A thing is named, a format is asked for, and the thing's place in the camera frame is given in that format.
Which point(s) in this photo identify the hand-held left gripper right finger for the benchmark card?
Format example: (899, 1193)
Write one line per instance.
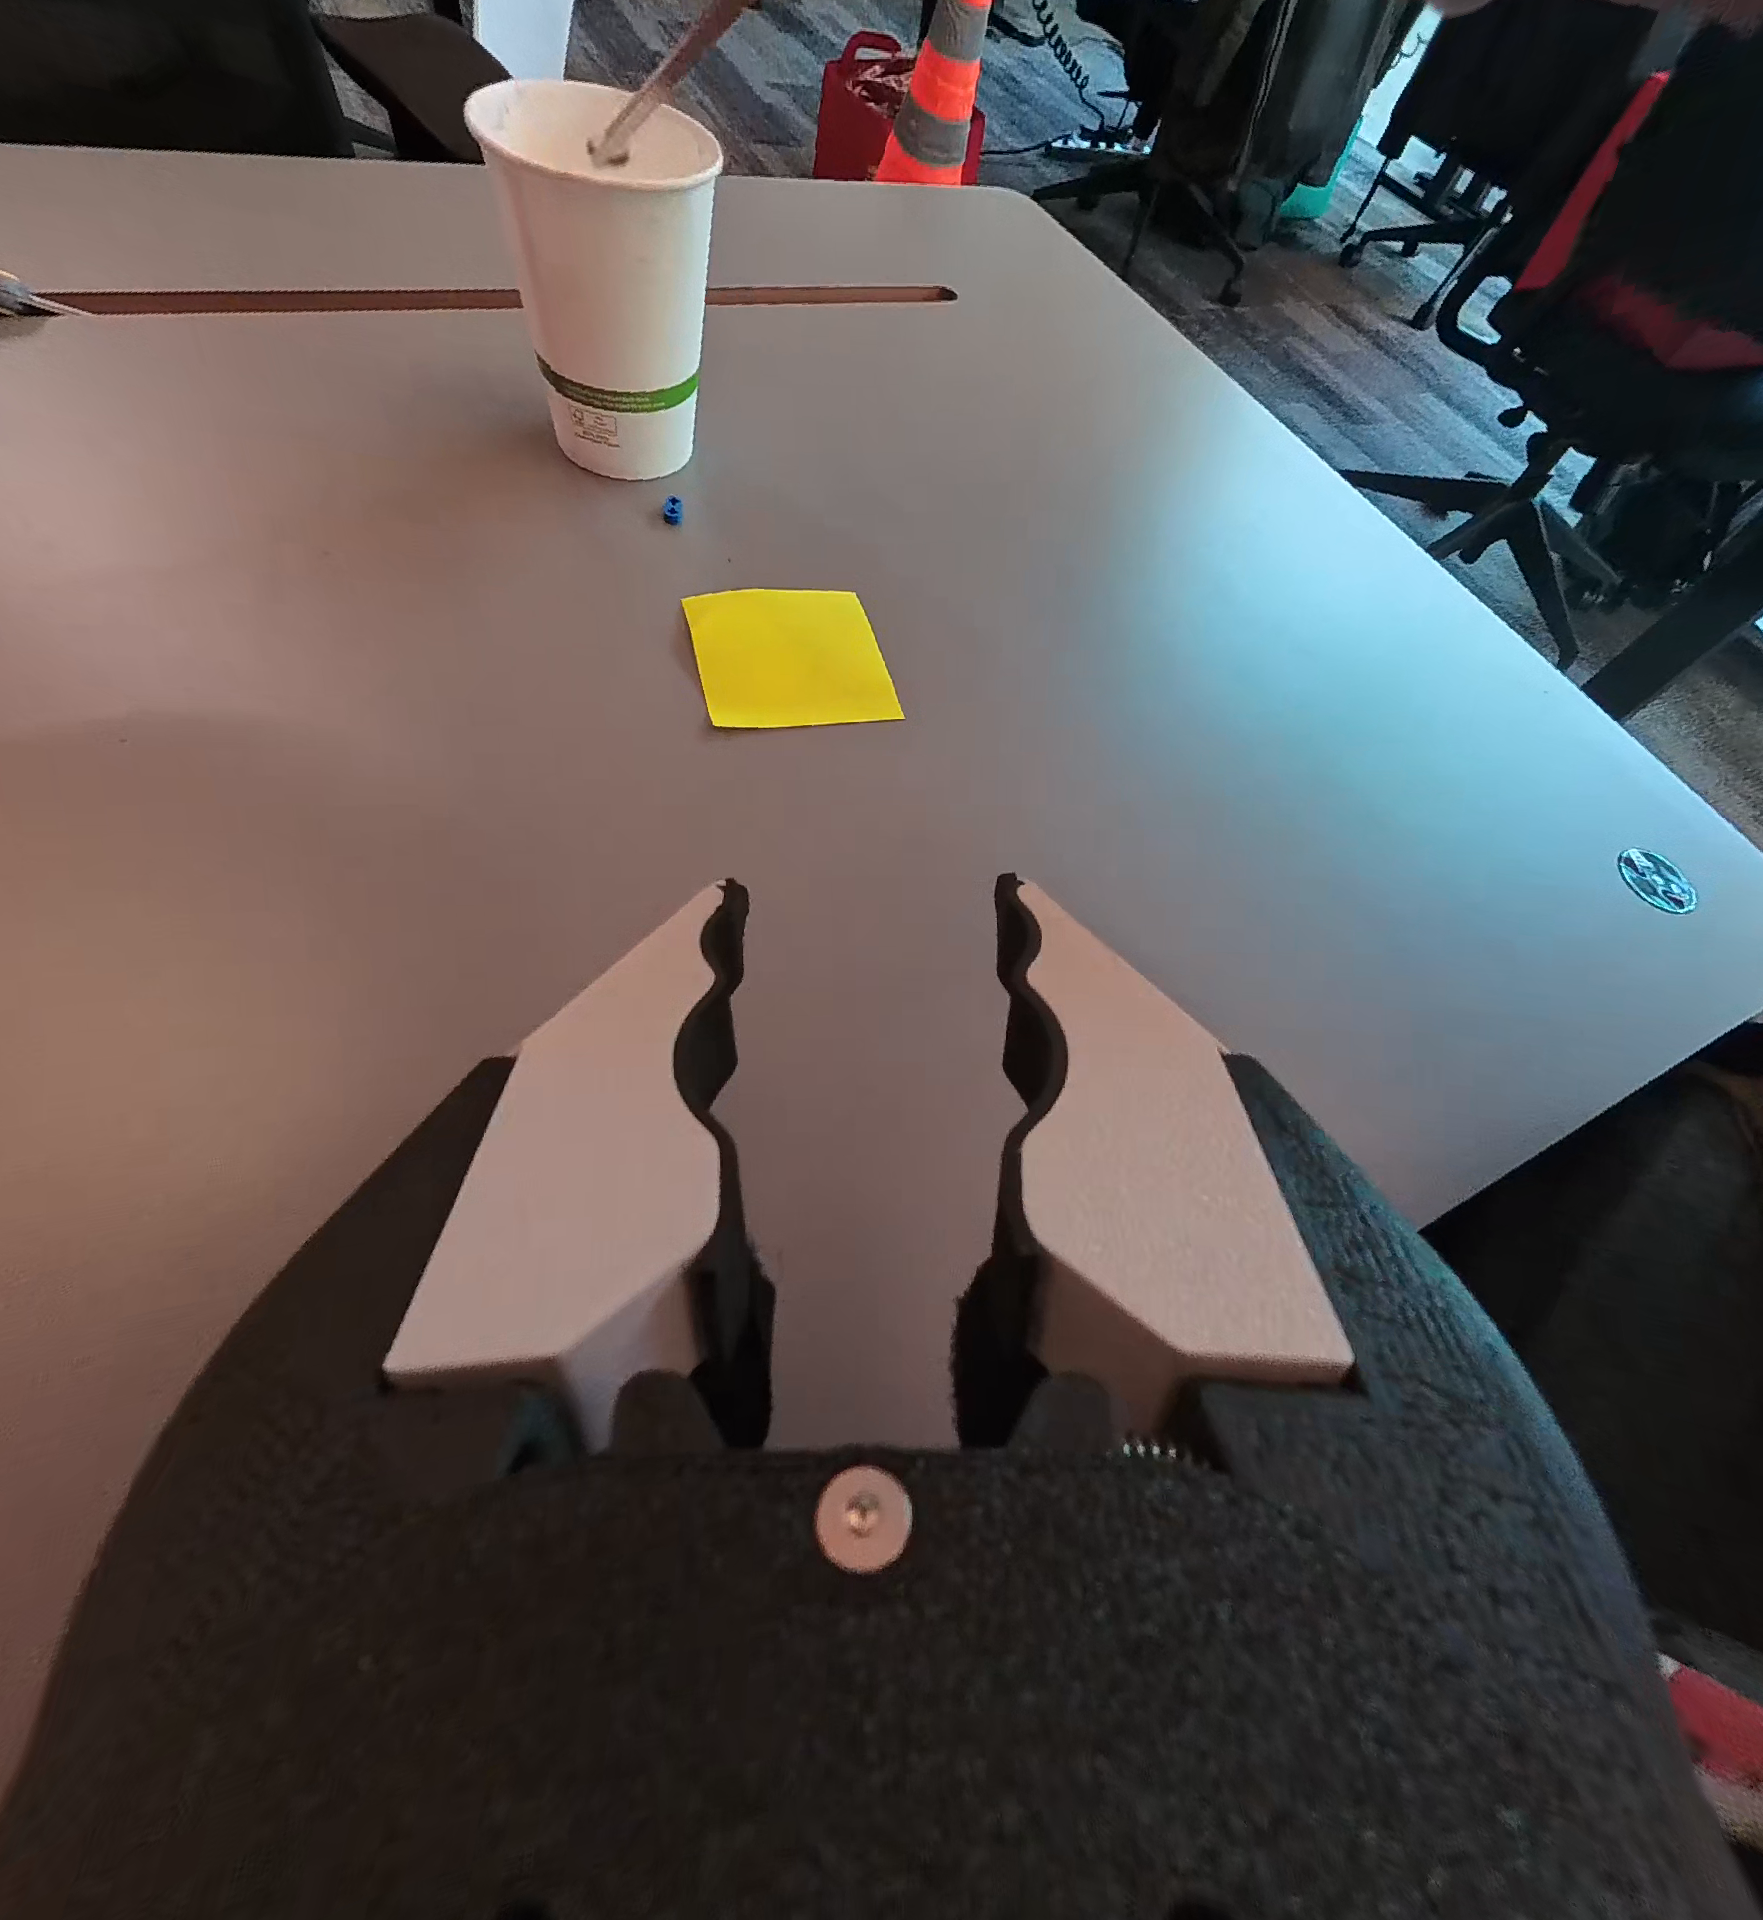
(1179, 1200)

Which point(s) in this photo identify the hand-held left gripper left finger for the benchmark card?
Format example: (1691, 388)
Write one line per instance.
(565, 1200)

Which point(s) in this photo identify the white paper cup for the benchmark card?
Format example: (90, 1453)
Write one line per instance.
(609, 300)

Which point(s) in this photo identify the long metal tweezers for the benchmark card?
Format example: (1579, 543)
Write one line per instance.
(671, 75)

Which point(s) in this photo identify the person's dark pants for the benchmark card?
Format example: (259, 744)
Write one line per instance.
(1617, 1350)

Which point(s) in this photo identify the yellow sticky note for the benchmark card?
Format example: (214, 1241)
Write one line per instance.
(791, 659)

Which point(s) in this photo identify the red rectangular object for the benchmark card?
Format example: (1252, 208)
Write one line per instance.
(1749, 1738)

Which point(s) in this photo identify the black swivel office chair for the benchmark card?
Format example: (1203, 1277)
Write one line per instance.
(1677, 343)

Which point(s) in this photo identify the white power strip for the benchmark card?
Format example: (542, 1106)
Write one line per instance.
(1100, 145)

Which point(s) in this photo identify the jacket-draped office chair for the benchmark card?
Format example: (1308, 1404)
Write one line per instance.
(1241, 104)

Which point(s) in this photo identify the orange traffic cone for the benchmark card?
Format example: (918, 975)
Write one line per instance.
(938, 104)

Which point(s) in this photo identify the red container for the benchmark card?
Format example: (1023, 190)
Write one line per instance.
(850, 113)

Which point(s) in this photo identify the black mesh office chair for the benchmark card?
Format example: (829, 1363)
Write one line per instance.
(116, 75)

